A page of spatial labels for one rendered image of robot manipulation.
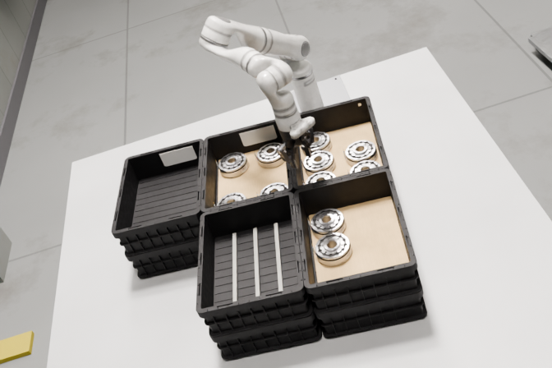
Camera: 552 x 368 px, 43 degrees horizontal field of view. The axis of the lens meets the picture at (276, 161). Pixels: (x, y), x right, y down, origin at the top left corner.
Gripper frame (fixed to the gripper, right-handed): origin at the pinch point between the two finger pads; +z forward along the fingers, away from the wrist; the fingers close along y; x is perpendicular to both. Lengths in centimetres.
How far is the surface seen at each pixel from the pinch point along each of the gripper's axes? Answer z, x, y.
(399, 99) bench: 29, -20, -64
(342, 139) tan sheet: 14.6, -9.3, -24.4
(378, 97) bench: 29, -29, -61
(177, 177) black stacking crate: 15, -49, 22
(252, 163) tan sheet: 14.5, -29.2, 1.6
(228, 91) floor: 102, -197, -86
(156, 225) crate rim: 4, -23, 44
